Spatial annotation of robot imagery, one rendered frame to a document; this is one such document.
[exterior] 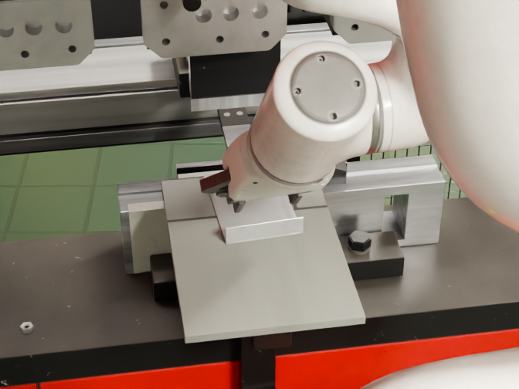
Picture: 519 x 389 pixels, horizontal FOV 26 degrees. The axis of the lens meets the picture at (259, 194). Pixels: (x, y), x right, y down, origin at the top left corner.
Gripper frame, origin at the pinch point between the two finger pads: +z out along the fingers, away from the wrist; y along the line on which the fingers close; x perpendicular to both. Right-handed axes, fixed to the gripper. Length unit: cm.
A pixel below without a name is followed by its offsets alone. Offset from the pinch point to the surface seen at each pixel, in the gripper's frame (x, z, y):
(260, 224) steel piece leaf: 2.8, 3.2, 0.6
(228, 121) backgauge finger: -13.9, 19.3, -0.8
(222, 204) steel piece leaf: -1.3, 9.1, 3.3
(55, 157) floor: -63, 191, 19
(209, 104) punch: -12.5, 7.3, 3.0
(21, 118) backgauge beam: -22.7, 34.4, 24.2
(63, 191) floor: -50, 180, 18
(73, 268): 0.7, 24.0, 20.3
